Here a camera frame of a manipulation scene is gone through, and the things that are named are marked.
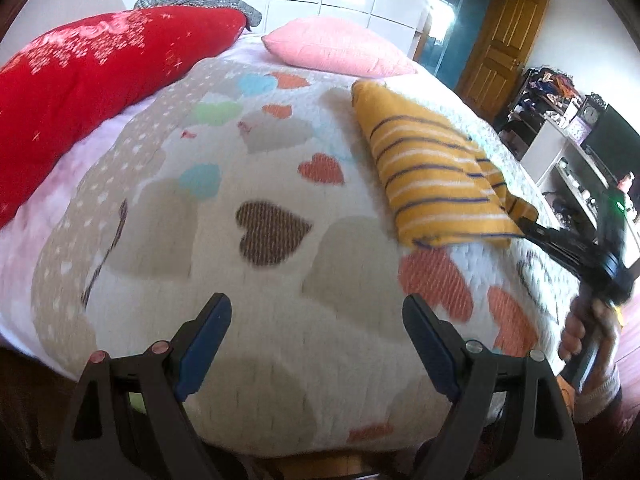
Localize pink pillow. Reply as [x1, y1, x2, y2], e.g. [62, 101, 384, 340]
[261, 16, 420, 79]

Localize white television cabinet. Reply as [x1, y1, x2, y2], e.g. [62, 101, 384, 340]
[520, 120, 640, 256]

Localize yellow striped knit sweater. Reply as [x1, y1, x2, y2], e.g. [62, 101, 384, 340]
[350, 79, 538, 250]

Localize cluttered dark storage rack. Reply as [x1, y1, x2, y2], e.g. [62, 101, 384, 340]
[495, 66, 588, 161]

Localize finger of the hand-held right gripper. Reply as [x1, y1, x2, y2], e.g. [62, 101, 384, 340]
[517, 215, 603, 268]

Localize person's right forearm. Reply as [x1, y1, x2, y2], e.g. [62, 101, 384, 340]
[565, 355, 640, 426]

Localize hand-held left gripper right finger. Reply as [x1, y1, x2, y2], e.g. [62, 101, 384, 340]
[401, 294, 583, 480]

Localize teal glass door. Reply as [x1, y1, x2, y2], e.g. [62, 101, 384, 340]
[415, 0, 496, 91]

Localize black television screen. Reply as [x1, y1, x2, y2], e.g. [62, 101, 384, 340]
[585, 104, 640, 186]

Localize wooden door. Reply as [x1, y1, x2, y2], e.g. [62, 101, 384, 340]
[457, 0, 551, 121]

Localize ornate dark table clock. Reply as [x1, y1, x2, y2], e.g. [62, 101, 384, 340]
[580, 92, 608, 126]

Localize quilted heart print bedspread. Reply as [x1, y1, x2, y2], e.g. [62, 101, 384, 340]
[0, 35, 616, 458]

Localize grey plaid cloth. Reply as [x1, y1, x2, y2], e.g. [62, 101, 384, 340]
[132, 0, 263, 28]

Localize person's right hand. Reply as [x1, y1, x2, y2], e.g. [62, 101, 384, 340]
[557, 296, 625, 386]

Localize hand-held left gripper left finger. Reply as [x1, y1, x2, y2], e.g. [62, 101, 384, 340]
[54, 292, 233, 480]

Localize red floral pillow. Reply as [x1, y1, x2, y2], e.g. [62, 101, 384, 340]
[0, 6, 248, 228]

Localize purple box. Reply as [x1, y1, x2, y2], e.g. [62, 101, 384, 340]
[567, 112, 591, 142]

